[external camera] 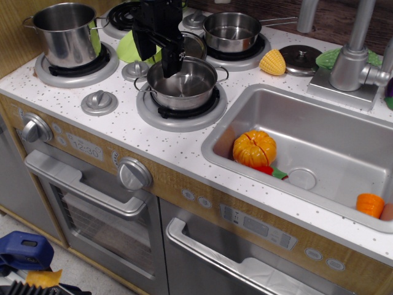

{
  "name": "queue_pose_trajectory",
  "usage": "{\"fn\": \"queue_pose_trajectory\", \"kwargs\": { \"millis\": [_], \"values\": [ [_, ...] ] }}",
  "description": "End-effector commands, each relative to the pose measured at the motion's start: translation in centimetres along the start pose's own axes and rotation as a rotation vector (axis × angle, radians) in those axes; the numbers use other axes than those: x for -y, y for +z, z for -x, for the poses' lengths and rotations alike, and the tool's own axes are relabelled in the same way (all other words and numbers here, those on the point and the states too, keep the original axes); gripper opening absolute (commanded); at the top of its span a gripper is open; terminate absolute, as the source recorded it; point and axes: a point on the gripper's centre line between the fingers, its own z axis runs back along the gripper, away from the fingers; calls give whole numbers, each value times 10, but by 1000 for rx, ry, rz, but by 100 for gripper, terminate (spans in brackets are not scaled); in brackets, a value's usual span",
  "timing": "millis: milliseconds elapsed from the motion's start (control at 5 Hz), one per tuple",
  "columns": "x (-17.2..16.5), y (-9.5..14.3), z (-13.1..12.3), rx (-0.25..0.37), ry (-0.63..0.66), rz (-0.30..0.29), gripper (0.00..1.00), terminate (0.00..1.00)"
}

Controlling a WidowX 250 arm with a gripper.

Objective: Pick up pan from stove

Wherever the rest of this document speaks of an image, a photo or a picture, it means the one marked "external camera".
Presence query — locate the steel pot lid with knob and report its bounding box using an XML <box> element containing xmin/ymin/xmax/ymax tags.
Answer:
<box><xmin>279</xmin><ymin>45</ymin><xmax>322</xmax><ymax>77</ymax></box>

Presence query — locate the blue clamp tool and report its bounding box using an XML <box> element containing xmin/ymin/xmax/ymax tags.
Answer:
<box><xmin>1</xmin><ymin>231</ymin><xmax>91</xmax><ymax>294</ymax></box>

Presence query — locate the yellow toy corn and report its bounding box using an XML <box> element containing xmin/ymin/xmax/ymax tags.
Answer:
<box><xmin>259</xmin><ymin>49</ymin><xmax>286</xmax><ymax>76</ymax></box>

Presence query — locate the yellow tape piece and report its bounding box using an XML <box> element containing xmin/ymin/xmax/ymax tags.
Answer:
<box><xmin>25</xmin><ymin>269</ymin><xmax>63</xmax><ymax>288</ymax></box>

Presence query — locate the green toy leafy vegetable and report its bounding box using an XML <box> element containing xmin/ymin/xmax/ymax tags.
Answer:
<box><xmin>316</xmin><ymin>48</ymin><xmax>383</xmax><ymax>70</ymax></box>

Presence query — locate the small steel two-handle pot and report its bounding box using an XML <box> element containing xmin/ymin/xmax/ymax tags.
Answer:
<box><xmin>136</xmin><ymin>57</ymin><xmax>229</xmax><ymax>111</ymax></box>

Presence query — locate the silver stovetop knob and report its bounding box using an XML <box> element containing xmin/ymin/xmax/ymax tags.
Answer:
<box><xmin>182</xmin><ymin>10</ymin><xmax>206</xmax><ymax>30</ymax></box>
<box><xmin>122</xmin><ymin>60</ymin><xmax>150</xmax><ymax>82</ymax></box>
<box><xmin>80</xmin><ymin>90</ymin><xmax>119</xmax><ymax>116</ymax></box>

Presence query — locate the dishwasher door with handle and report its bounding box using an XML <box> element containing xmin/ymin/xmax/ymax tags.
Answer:
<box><xmin>160</xmin><ymin>200</ymin><xmax>356</xmax><ymax>294</ymax></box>

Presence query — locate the oven dial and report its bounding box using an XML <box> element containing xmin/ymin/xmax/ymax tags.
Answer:
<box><xmin>117</xmin><ymin>157</ymin><xmax>153</xmax><ymax>191</ymax></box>
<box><xmin>21</xmin><ymin>112</ymin><xmax>53</xmax><ymax>143</ymax></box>

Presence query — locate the tall steel stock pot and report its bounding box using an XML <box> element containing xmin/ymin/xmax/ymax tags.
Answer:
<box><xmin>22</xmin><ymin>2</ymin><xmax>103</xmax><ymax>69</ymax></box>

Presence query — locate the back right stove burner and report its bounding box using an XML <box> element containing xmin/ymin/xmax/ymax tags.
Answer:
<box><xmin>206</xmin><ymin>33</ymin><xmax>271</xmax><ymax>72</ymax></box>

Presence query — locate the back left stove burner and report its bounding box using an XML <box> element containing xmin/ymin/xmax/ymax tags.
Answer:
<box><xmin>98</xmin><ymin>1</ymin><xmax>141</xmax><ymax>39</ymax></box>

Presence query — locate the silver stovetop knob middle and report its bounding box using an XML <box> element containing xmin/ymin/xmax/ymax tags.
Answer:
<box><xmin>122</xmin><ymin>60</ymin><xmax>150</xmax><ymax>82</ymax></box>

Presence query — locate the left oven dial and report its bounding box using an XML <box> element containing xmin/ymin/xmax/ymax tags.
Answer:
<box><xmin>21</xmin><ymin>112</ymin><xmax>53</xmax><ymax>143</ymax></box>

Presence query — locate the steel saucepan with long handle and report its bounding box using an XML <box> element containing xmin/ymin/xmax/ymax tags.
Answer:
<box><xmin>203</xmin><ymin>12</ymin><xmax>298</xmax><ymax>53</ymax></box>

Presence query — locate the orange toy carrot piece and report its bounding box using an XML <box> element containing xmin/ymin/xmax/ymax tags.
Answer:
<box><xmin>356</xmin><ymin>193</ymin><xmax>385</xmax><ymax>219</ymax></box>

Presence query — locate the oven door with handle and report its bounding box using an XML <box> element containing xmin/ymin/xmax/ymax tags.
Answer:
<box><xmin>23</xmin><ymin>140</ymin><xmax>169</xmax><ymax>294</ymax></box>

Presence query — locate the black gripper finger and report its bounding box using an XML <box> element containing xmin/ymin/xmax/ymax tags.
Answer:
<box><xmin>161</xmin><ymin>36</ymin><xmax>185</xmax><ymax>78</ymax></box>
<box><xmin>132</xmin><ymin>27</ymin><xmax>157</xmax><ymax>61</ymax></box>

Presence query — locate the stove burner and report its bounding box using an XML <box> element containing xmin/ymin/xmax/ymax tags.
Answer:
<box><xmin>35</xmin><ymin>42</ymin><xmax>119</xmax><ymax>89</ymax></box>
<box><xmin>136</xmin><ymin>84</ymin><xmax>228</xmax><ymax>133</ymax></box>
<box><xmin>206</xmin><ymin>33</ymin><xmax>271</xmax><ymax>72</ymax></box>
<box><xmin>98</xmin><ymin>1</ymin><xmax>141</xmax><ymax>39</ymax></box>

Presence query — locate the silver toy faucet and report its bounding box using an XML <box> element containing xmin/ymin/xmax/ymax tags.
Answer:
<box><xmin>307</xmin><ymin>1</ymin><xmax>392</xmax><ymax>111</ymax></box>

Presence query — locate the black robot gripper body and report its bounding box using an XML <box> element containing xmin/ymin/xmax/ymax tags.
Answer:
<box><xmin>132</xmin><ymin>1</ymin><xmax>183</xmax><ymax>45</ymax></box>

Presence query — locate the silver sink basin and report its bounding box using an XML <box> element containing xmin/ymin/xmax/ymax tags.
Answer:
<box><xmin>201</xmin><ymin>84</ymin><xmax>392</xmax><ymax>233</ymax></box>

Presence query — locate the purple toy eggplant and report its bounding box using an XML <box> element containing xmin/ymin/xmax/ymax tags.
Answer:
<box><xmin>384</xmin><ymin>78</ymin><xmax>393</xmax><ymax>110</ymax></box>

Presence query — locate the red green toy strawberry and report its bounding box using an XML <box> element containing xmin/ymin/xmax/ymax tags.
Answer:
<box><xmin>254</xmin><ymin>166</ymin><xmax>288</xmax><ymax>180</ymax></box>

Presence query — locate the right oven dial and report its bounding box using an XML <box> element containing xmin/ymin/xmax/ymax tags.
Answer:
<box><xmin>117</xmin><ymin>157</ymin><xmax>153</xmax><ymax>191</ymax></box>

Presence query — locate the glass pot lid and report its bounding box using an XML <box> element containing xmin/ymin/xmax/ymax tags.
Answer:
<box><xmin>181</xmin><ymin>31</ymin><xmax>207</xmax><ymax>60</ymax></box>

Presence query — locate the front left stove burner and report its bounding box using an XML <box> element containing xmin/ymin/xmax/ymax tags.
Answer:
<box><xmin>35</xmin><ymin>42</ymin><xmax>119</xmax><ymax>89</ymax></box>

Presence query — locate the silver stovetop knob front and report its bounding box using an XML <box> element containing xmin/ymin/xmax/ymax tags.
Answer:
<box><xmin>80</xmin><ymin>90</ymin><xmax>119</xmax><ymax>116</ymax></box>

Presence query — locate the orange toy pumpkin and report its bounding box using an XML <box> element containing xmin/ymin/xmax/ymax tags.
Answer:
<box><xmin>232</xmin><ymin>130</ymin><xmax>277</xmax><ymax>168</ymax></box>

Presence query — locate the silver stovetop knob back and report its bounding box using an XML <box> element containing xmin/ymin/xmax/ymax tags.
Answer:
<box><xmin>182</xmin><ymin>10</ymin><xmax>206</xmax><ymax>30</ymax></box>

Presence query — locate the green cloth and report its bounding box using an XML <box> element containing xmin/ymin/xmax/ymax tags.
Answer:
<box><xmin>116</xmin><ymin>31</ymin><xmax>161</xmax><ymax>65</ymax></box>

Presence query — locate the front right stove burner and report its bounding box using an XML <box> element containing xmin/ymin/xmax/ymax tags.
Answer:
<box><xmin>136</xmin><ymin>84</ymin><xmax>228</xmax><ymax>133</ymax></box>

